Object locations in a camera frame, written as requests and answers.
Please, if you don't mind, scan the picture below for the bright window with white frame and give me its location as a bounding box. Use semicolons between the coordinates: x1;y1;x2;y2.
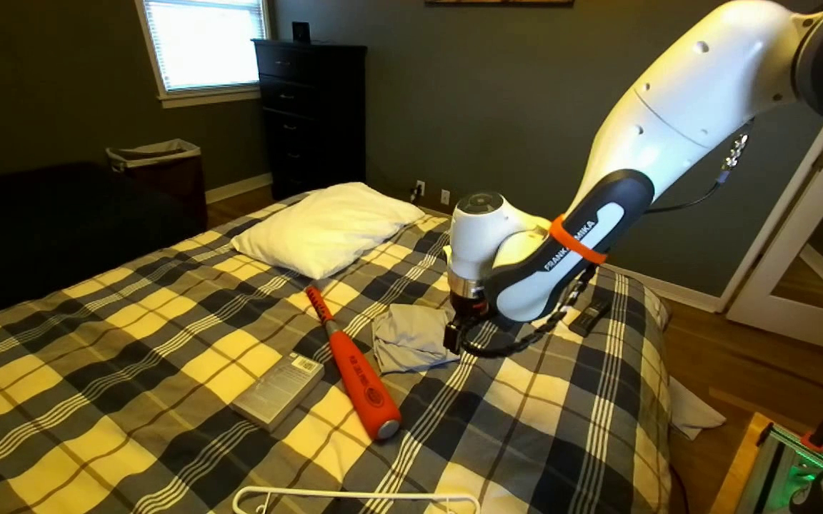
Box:
130;0;275;111

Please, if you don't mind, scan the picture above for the gray bed sheet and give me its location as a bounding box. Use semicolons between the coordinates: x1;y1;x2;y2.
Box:
369;299;466;376

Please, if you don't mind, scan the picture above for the white cloth on floor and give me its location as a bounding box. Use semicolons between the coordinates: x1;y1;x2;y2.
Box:
665;373;729;442

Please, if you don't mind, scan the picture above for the plaid checkered bed comforter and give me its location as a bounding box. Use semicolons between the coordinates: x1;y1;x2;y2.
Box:
0;183;676;514

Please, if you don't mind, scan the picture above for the white pillow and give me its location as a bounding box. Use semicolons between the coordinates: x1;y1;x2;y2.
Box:
227;179;426;286

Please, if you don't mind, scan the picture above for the dark laundry hamper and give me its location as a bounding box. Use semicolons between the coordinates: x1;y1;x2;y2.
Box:
103;138;210;232

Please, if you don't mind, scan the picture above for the black tall dresser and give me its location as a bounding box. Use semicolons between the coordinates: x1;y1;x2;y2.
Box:
252;38;372;202

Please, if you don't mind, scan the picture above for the green lit control device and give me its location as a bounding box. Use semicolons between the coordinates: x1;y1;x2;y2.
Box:
738;409;823;514

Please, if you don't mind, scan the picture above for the gray flat book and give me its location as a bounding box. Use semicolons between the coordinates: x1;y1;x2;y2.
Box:
230;348;329;432

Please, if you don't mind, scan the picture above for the orange band on arm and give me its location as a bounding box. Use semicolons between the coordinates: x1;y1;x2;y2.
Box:
547;215;610;269

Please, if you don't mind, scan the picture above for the orange baseball bat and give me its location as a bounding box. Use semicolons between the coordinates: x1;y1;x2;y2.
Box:
302;283;406;446

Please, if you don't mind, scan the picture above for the white wire hanger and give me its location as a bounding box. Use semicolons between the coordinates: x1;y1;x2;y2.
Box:
230;482;485;514

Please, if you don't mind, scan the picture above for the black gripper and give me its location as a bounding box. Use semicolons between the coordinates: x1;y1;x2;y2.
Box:
440;292;495;358

